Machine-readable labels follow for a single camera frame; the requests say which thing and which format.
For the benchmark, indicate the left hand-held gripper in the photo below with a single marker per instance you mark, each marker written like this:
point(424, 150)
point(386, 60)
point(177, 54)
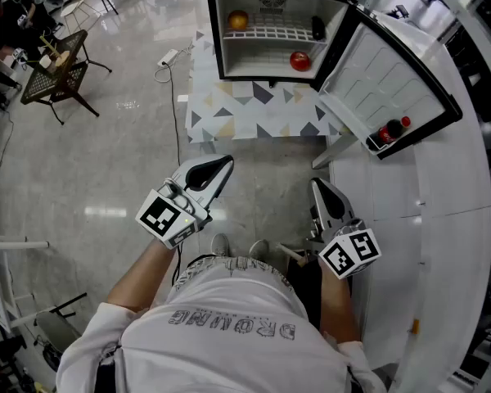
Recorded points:
point(165, 219)

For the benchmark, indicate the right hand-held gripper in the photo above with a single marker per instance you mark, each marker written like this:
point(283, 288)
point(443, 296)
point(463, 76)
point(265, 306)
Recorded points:
point(350, 252)

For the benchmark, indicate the dark soda bottle red cap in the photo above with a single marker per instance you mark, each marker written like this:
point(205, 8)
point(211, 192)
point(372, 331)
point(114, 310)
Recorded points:
point(389, 132)

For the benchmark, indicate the red apple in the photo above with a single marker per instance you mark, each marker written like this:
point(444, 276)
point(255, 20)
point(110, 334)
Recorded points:
point(300, 61)

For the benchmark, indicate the orange fruit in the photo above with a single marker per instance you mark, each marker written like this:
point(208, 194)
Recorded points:
point(238, 19)

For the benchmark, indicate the glossy dark eggplant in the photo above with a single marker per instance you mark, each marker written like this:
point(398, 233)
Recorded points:
point(318, 28)

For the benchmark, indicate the person's left forearm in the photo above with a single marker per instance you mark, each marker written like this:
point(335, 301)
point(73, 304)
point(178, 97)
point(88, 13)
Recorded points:
point(143, 272)

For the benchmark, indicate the person's right forearm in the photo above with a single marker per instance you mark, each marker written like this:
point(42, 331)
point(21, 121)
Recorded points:
point(337, 301)

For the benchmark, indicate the triangle patterned tablecloth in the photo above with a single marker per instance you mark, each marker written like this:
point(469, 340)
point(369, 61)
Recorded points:
point(245, 113)

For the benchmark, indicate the person's left grey shoe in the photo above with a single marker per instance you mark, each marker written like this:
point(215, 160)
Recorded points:
point(220, 245)

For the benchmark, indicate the person's grey shoe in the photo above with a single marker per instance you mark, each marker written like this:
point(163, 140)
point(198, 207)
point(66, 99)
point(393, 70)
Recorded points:
point(220, 245)
point(258, 249)

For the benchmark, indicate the person's right grey shoe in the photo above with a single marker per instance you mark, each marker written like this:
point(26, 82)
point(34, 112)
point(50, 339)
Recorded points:
point(258, 249)

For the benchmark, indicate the white power strip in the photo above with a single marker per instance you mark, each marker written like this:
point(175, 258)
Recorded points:
point(168, 57)

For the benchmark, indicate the person's white printed shirt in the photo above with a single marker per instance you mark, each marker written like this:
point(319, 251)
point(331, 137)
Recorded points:
point(229, 334)

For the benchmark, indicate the black stool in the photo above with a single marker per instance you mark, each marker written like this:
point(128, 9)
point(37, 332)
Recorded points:
point(57, 326)

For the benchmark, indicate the white rack shelf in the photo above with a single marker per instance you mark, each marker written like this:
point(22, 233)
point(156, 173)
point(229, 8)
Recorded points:
point(4, 276)

